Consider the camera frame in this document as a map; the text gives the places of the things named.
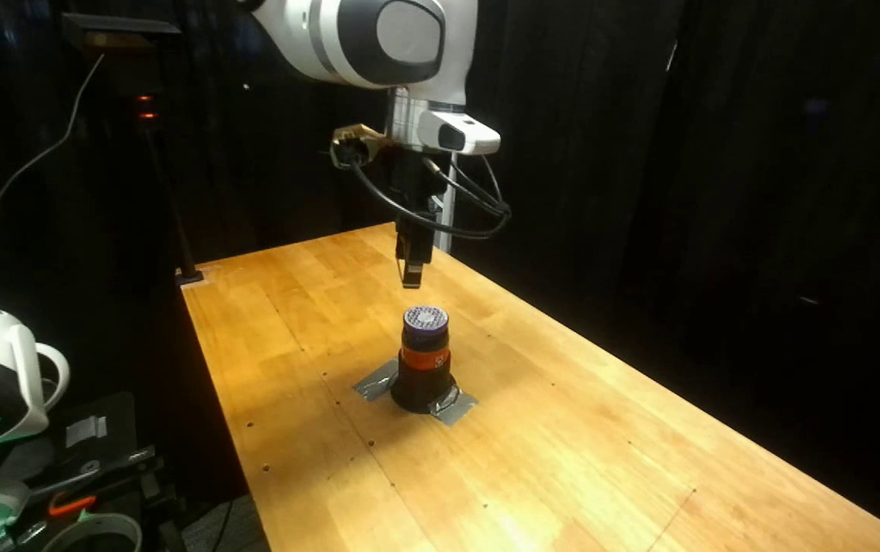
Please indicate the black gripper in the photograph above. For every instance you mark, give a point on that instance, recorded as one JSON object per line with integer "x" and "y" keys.
{"x": 416, "y": 188}

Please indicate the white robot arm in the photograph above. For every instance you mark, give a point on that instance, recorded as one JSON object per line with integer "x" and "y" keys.
{"x": 356, "y": 34}

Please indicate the dark cap with purple top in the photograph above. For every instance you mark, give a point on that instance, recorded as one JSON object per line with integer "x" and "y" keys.
{"x": 423, "y": 328}

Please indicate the small red indicator light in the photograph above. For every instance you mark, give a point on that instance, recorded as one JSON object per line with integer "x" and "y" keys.
{"x": 145, "y": 109}

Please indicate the black equipment case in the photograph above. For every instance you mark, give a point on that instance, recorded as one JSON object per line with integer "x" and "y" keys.
{"x": 91, "y": 472}

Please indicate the brass coloured camera mount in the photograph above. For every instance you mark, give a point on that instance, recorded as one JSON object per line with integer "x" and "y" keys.
{"x": 356, "y": 144}

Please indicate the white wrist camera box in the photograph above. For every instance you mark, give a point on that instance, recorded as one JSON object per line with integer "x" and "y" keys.
{"x": 459, "y": 134}

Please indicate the grey square base plate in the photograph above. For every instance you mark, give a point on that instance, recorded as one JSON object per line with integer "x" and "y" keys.
{"x": 380, "y": 387}

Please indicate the black camera stand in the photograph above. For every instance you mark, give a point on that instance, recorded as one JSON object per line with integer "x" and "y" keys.
{"x": 158, "y": 154}

